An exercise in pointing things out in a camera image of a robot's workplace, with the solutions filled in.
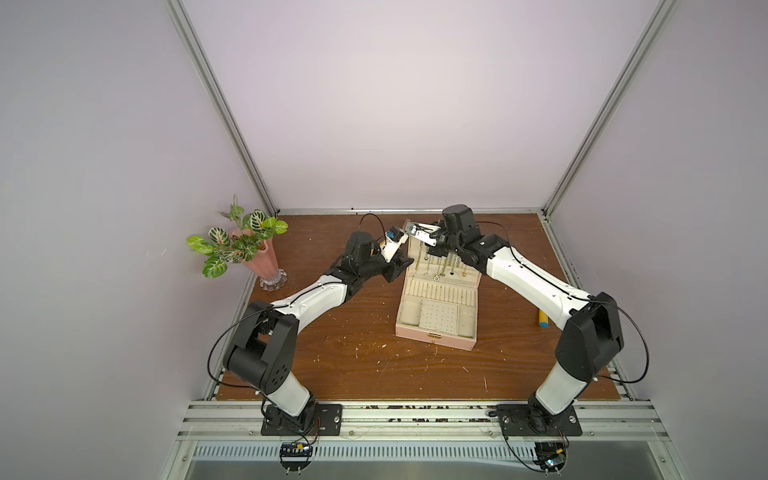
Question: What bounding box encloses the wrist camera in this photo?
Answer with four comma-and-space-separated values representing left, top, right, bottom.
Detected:
403, 220, 441, 247
379, 227, 408, 263

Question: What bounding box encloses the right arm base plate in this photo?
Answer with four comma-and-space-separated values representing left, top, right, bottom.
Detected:
487, 403, 583, 437

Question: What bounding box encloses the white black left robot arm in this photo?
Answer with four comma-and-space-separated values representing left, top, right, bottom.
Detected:
223, 227, 413, 423

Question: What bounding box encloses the potted plant pink vase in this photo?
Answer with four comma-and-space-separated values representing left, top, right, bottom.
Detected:
186, 195, 289, 291

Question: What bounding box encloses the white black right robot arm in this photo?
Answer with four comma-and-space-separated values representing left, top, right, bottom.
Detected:
430, 204, 625, 419

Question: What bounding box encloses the green leaf toy trowel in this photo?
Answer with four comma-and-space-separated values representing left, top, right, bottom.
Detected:
538, 310, 549, 328

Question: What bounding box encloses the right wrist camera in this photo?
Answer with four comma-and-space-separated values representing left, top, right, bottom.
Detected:
403, 220, 441, 247

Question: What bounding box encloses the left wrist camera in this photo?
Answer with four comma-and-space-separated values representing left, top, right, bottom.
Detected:
379, 227, 408, 263

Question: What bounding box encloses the pink jewelry box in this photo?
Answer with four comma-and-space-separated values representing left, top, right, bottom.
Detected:
395, 238, 481, 351

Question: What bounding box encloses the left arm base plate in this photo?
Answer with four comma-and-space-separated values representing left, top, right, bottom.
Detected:
260, 402, 343, 436

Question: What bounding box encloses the aluminium mounting rail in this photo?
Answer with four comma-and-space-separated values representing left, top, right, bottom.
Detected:
176, 400, 672, 466

